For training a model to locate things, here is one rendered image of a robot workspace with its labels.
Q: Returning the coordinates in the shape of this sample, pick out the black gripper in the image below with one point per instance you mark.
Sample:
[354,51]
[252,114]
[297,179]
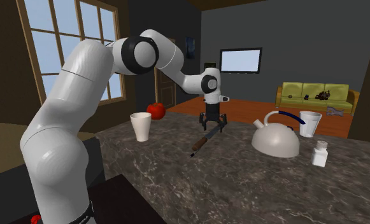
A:
[212,111]

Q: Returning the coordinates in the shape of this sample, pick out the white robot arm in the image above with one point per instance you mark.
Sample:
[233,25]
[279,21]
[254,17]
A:
[63,124]

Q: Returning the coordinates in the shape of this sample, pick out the brown wooden door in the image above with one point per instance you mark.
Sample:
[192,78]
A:
[166,90]

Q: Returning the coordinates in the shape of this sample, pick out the red tomato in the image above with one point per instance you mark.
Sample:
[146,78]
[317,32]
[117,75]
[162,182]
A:
[156,111]

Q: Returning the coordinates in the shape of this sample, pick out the tall white cup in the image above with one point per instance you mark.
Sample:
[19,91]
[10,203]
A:
[141,127]

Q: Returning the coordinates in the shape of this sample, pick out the wide white cup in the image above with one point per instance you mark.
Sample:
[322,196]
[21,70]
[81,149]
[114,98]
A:
[308,125]

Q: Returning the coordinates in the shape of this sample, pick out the yellow-green sofa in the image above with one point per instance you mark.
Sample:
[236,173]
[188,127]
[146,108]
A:
[312,91]

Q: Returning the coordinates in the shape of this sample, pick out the small white shaker bottle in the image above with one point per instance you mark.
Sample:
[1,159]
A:
[319,157]

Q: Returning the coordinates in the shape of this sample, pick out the grey flat object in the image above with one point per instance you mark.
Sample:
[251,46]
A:
[334,111]

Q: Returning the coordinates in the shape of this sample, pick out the wooden-framed window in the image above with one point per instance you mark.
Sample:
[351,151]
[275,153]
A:
[48,40]

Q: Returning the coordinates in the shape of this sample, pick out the dark robot stand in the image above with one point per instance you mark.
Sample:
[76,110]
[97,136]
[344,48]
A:
[4,195]

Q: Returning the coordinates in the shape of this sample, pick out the black-framed wall screen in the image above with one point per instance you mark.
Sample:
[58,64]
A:
[240,60]

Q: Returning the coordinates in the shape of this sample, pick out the dark blue wall picture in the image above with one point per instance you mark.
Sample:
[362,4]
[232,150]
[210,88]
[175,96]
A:
[190,48]

